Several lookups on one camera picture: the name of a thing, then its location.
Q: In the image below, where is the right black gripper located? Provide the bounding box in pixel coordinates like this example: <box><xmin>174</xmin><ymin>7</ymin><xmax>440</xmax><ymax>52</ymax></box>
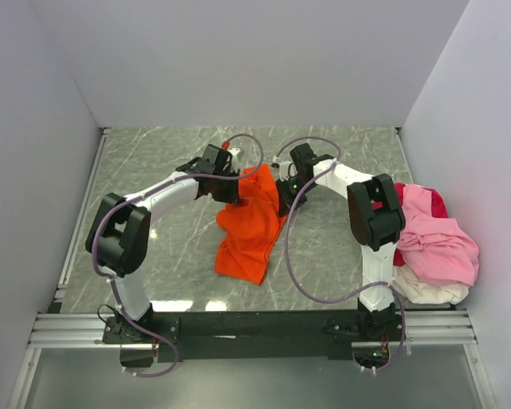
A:
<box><xmin>275</xmin><ymin>176</ymin><xmax>315</xmax><ymax>217</ymax></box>

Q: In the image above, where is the orange t shirt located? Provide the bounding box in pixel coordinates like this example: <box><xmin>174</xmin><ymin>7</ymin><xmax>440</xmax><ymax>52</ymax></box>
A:
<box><xmin>215</xmin><ymin>164</ymin><xmax>286</xmax><ymax>285</ymax></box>

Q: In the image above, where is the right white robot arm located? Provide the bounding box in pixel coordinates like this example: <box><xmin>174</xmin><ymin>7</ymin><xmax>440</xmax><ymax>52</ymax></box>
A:
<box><xmin>272</xmin><ymin>143</ymin><xmax>405</xmax><ymax>340</ymax></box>

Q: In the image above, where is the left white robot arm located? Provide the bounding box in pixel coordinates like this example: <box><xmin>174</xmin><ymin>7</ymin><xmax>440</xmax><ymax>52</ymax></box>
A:
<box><xmin>85</xmin><ymin>144</ymin><xmax>244</xmax><ymax>343</ymax></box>

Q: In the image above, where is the magenta t shirt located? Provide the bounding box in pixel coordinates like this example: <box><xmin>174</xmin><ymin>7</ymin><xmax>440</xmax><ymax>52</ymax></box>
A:
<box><xmin>393</xmin><ymin>182</ymin><xmax>449</xmax><ymax>267</ymax></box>

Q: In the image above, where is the pink t shirt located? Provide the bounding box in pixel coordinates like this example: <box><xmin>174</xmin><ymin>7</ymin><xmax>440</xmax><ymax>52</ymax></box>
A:
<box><xmin>397</xmin><ymin>184</ymin><xmax>479</xmax><ymax>286</ymax></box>

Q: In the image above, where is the white t shirt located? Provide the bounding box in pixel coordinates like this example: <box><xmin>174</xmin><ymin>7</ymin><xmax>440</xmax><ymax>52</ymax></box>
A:
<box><xmin>393</xmin><ymin>265</ymin><xmax>469</xmax><ymax>305</ymax></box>

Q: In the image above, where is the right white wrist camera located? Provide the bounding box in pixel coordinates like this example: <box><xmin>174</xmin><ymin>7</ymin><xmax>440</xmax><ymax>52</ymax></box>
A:
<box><xmin>271</xmin><ymin>156</ymin><xmax>296</xmax><ymax>181</ymax></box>

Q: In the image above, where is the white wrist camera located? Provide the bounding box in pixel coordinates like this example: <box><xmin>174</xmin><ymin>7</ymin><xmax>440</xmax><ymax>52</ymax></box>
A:
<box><xmin>221</xmin><ymin>141</ymin><xmax>244</xmax><ymax>171</ymax></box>
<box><xmin>271</xmin><ymin>156</ymin><xmax>296</xmax><ymax>181</ymax></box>

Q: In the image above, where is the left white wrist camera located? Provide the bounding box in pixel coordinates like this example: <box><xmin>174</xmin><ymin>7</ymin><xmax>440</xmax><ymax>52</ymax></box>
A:
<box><xmin>221</xmin><ymin>141</ymin><xmax>244</xmax><ymax>171</ymax></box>

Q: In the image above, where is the black base frame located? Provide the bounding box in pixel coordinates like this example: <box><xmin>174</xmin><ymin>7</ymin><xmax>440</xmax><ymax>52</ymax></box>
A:
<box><xmin>102</xmin><ymin>309</ymin><xmax>402</xmax><ymax>368</ymax></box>

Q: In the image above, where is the aluminium rail frame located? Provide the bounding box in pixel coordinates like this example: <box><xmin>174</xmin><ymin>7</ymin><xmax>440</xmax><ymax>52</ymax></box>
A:
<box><xmin>14</xmin><ymin>126</ymin><xmax>497</xmax><ymax>408</ymax></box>

